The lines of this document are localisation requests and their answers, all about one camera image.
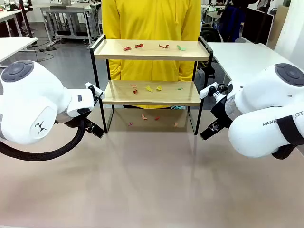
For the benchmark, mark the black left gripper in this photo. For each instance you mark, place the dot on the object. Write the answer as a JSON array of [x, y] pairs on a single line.
[[71, 121]]

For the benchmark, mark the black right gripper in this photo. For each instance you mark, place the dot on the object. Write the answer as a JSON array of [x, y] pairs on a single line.
[[222, 111]]

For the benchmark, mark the person's left forearm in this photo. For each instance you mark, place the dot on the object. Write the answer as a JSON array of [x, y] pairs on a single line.
[[186, 71]]

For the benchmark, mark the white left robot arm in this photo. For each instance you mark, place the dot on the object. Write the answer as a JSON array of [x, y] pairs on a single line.
[[28, 102]]

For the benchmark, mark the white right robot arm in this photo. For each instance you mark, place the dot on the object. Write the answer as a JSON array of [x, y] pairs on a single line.
[[261, 123]]

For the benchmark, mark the person's right forearm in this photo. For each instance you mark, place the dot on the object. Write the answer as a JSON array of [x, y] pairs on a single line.
[[116, 70]]

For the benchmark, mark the yellow paper scrap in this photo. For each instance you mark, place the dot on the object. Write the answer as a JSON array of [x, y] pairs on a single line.
[[149, 89], [159, 88]]

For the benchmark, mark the large white desk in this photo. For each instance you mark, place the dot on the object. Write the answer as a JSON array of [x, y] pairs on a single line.
[[237, 54]]

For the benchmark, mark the black power strip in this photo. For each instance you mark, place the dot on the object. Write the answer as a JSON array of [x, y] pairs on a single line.
[[47, 48]]

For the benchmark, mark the black office chair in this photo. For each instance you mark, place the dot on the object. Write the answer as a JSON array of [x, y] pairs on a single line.
[[210, 34]]

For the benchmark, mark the person in dark blue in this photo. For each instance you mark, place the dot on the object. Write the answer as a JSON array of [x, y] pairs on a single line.
[[231, 21]]

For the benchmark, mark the person in yellow hoodie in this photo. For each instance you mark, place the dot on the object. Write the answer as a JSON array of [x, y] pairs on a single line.
[[152, 21]]

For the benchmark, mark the grey metal desk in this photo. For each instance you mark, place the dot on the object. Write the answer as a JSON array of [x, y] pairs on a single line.
[[66, 9]]

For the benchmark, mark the brown cardboard panel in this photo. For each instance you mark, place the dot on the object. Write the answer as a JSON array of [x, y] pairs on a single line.
[[279, 23]]

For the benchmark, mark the black pole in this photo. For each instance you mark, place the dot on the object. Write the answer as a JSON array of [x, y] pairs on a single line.
[[25, 19]]

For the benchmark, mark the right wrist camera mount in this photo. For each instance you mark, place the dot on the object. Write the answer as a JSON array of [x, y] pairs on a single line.
[[206, 91]]

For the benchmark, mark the two-tier wooden shelf black frame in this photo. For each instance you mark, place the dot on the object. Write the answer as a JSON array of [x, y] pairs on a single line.
[[147, 54]]

